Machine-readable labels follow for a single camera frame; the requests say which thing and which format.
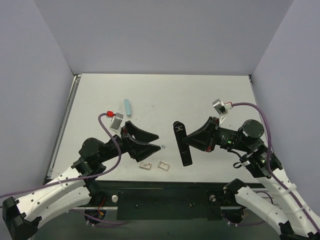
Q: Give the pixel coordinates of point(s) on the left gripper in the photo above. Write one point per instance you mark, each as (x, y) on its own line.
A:
(127, 141)

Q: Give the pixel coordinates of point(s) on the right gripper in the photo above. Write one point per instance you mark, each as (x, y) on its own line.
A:
(213, 135)

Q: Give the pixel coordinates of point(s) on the staple box with red label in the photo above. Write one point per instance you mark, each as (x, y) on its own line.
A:
(145, 166)

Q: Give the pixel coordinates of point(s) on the open clear staple box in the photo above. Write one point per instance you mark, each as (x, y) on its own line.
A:
(163, 166)

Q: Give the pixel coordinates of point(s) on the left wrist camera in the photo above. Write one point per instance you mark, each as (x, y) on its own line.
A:
(116, 120)

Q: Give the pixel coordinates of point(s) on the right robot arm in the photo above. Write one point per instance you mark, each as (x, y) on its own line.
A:
(290, 217)

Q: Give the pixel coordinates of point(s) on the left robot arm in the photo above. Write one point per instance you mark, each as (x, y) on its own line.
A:
(77, 185)

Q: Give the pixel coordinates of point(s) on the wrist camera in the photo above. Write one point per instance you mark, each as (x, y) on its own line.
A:
(222, 108)
(116, 120)

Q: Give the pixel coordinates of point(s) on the light blue white stapler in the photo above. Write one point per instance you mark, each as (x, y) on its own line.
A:
(127, 107)

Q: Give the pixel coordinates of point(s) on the black stapler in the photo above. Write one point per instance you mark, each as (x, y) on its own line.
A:
(184, 150)

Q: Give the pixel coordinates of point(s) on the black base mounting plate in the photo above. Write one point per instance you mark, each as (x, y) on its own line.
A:
(156, 200)

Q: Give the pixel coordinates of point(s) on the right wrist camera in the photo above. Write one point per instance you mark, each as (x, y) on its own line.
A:
(222, 108)

